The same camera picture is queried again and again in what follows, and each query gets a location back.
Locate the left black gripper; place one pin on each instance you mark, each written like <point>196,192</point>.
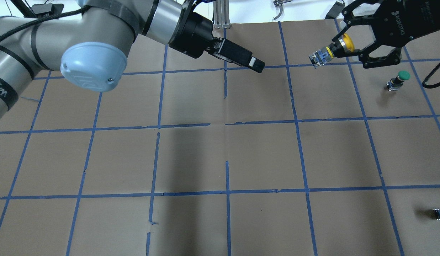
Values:
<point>194,35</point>

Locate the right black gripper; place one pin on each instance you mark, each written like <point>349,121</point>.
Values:
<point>401,26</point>

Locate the yellow push button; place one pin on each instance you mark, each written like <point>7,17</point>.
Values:
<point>340,47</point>

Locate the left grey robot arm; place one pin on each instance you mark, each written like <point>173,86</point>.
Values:
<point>90,46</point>

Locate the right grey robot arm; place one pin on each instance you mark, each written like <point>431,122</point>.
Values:
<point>375,51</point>

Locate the green push button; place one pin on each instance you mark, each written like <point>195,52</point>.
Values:
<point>396,83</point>

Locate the black monitor stand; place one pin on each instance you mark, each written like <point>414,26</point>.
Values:
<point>37,10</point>

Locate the black charger brick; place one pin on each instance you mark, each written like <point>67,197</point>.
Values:
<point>335,10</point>

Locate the metal pliers tool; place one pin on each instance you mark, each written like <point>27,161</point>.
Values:
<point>287,9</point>

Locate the aluminium frame post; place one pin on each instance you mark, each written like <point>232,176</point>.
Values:
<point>221,14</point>

